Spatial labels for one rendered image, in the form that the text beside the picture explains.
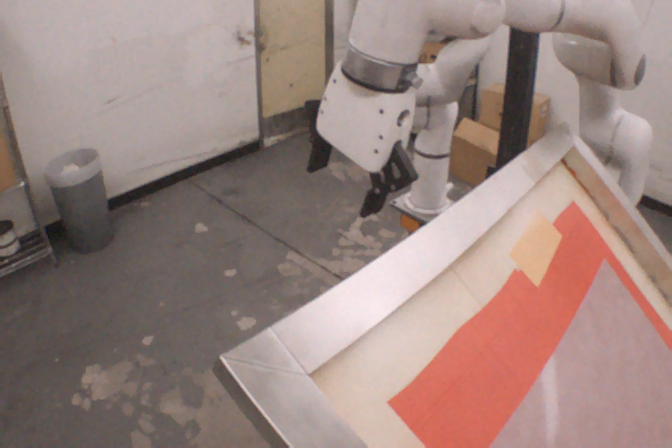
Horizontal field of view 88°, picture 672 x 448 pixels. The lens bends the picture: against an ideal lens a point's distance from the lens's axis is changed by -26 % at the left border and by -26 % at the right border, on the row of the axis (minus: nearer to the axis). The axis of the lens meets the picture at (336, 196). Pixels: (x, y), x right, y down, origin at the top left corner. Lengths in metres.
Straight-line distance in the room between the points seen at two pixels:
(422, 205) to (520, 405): 0.87
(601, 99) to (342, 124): 0.51
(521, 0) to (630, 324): 0.43
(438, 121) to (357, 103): 0.65
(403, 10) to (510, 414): 0.36
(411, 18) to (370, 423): 0.34
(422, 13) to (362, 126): 0.14
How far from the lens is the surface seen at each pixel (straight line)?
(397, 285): 0.32
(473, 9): 0.45
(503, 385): 0.39
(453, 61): 0.95
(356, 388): 0.32
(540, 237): 0.52
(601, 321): 0.54
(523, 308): 0.44
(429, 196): 1.18
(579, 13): 0.65
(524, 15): 0.59
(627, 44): 0.67
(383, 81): 0.44
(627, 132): 0.85
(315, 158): 0.56
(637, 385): 0.57
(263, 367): 0.26
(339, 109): 0.49
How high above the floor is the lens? 1.75
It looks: 29 degrees down
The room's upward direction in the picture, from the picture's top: straight up
